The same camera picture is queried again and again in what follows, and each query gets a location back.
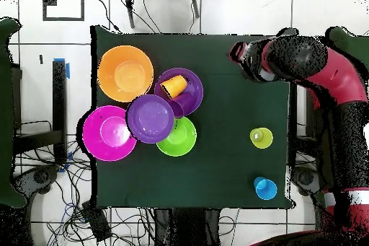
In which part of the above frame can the purple bowl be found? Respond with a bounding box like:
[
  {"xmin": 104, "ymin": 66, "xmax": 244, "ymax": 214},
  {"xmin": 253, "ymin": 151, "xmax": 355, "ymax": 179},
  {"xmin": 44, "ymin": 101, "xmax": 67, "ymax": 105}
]
[
  {"xmin": 126, "ymin": 94, "xmax": 176, "ymax": 145},
  {"xmin": 154, "ymin": 67, "xmax": 205, "ymax": 117}
]

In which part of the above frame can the orange cup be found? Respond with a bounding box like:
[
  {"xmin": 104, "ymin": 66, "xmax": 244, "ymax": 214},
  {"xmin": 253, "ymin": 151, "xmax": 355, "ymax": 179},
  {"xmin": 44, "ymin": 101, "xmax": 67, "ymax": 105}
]
[
  {"xmin": 172, "ymin": 74, "xmax": 189, "ymax": 90},
  {"xmin": 159, "ymin": 78, "xmax": 180, "ymax": 100}
]

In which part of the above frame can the purple cup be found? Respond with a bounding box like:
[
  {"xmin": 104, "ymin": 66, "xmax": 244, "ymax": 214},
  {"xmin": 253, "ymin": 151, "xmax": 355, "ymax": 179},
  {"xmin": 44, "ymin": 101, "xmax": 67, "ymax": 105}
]
[{"xmin": 169, "ymin": 92, "xmax": 197, "ymax": 119}]

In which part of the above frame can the dark green table cloth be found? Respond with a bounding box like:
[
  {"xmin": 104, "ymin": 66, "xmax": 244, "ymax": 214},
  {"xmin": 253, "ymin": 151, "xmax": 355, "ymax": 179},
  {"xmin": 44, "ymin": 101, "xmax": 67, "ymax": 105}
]
[{"xmin": 89, "ymin": 25, "xmax": 299, "ymax": 211}]

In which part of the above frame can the yellow cup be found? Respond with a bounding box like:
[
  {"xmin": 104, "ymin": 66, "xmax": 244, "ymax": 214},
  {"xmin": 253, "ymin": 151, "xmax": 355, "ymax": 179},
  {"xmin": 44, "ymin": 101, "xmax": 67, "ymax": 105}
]
[{"xmin": 249, "ymin": 127, "xmax": 274, "ymax": 149}]

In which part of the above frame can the green bowl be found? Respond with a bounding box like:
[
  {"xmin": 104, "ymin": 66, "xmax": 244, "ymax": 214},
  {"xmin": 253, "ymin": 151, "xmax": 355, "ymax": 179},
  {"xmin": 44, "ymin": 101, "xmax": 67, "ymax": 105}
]
[{"xmin": 156, "ymin": 116, "xmax": 197, "ymax": 157}]

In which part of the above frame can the orange bowl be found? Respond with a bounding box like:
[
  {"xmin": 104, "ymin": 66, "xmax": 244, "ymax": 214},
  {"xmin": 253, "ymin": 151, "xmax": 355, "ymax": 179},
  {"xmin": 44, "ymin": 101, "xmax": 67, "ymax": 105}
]
[{"xmin": 97, "ymin": 45, "xmax": 154, "ymax": 103}]

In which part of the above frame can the green cloth covered table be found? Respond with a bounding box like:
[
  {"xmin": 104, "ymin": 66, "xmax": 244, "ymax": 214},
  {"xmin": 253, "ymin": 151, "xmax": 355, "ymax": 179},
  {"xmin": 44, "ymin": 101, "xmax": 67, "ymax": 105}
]
[
  {"xmin": 0, "ymin": 17, "xmax": 27, "ymax": 209},
  {"xmin": 324, "ymin": 25, "xmax": 369, "ymax": 68}
]

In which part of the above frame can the blue cup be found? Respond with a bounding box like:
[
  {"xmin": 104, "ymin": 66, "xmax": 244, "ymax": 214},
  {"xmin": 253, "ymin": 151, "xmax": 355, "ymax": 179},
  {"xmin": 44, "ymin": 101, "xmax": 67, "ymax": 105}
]
[{"xmin": 253, "ymin": 176, "xmax": 278, "ymax": 201}]

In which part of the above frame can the pink bowl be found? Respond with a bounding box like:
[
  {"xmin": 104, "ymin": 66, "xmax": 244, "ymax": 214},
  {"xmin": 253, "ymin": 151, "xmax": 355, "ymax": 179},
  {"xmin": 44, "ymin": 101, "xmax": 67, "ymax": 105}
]
[{"xmin": 82, "ymin": 105, "xmax": 138, "ymax": 162}]

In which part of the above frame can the blue tape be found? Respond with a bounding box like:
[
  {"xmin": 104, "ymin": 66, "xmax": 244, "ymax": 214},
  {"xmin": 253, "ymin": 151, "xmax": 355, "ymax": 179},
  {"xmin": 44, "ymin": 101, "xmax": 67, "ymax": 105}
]
[{"xmin": 53, "ymin": 58, "xmax": 71, "ymax": 80}]

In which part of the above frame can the black power adapter box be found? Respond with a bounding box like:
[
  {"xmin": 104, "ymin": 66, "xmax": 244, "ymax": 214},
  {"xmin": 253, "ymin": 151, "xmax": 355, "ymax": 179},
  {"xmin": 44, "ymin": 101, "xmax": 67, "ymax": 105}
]
[{"xmin": 81, "ymin": 200, "xmax": 112, "ymax": 243}]

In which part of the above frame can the black square floor frame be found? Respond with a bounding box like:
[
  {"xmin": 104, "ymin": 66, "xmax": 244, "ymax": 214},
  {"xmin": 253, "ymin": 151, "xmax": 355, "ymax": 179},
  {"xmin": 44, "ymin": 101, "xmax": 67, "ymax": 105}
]
[{"xmin": 42, "ymin": 0, "xmax": 85, "ymax": 22}]

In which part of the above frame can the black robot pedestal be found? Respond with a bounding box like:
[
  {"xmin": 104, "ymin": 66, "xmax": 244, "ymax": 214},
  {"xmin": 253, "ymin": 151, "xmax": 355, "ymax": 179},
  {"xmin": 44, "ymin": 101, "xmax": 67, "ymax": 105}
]
[{"xmin": 154, "ymin": 207, "xmax": 221, "ymax": 246}]

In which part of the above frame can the black table frame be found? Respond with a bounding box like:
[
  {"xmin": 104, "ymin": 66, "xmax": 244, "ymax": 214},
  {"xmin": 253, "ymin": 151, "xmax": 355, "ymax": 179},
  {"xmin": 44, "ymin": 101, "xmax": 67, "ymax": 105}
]
[{"xmin": 12, "ymin": 59, "xmax": 68, "ymax": 164}]

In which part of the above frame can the floor cable bundle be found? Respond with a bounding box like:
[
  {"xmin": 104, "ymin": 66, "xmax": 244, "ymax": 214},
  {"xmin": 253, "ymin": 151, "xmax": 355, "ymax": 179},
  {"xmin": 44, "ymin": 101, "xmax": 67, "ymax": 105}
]
[{"xmin": 14, "ymin": 139, "xmax": 156, "ymax": 246}]

